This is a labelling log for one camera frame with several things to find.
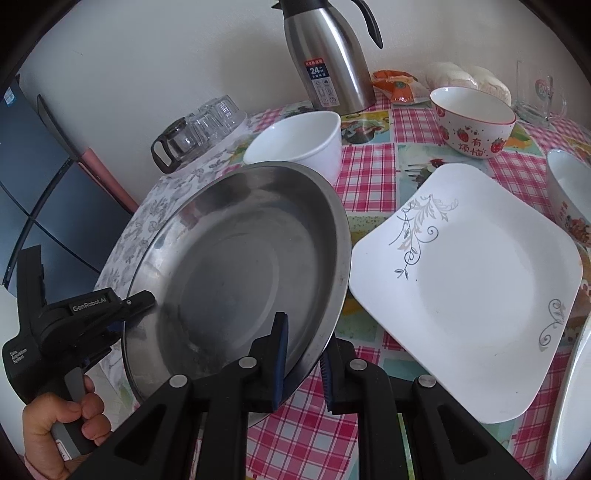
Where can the red rimmed patterned bowl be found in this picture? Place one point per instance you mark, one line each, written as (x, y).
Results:
(569, 193)

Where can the clear glass mug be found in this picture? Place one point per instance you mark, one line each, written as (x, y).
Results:
(539, 98)

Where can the bag of white buns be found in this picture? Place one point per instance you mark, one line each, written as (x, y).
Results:
(445, 74)

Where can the stainless steel thermos jug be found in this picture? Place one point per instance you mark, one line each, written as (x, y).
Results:
(328, 56)

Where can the round stainless steel plate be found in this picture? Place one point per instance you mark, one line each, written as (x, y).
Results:
(264, 239)

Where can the pink floral round plate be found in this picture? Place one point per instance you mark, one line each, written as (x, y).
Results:
(568, 450)

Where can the strawberry pattern ceramic bowl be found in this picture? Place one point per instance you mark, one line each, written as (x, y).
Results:
(474, 123)

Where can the glass teapot black handle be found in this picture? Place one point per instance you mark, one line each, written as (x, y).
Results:
(175, 146)

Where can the square white floral plate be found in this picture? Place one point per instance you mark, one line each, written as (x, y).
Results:
(475, 284)

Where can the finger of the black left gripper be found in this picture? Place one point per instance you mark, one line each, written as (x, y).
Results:
(138, 304)

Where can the plain white bowl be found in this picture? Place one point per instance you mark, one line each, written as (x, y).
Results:
(310, 139)

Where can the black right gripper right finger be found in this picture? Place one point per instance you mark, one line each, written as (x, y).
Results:
(410, 429)

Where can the dark blue refrigerator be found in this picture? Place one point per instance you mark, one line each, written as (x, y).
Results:
(47, 200)

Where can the orange snack packet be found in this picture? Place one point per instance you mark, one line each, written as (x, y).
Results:
(398, 86)

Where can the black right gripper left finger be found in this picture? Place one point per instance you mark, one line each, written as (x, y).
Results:
(197, 428)

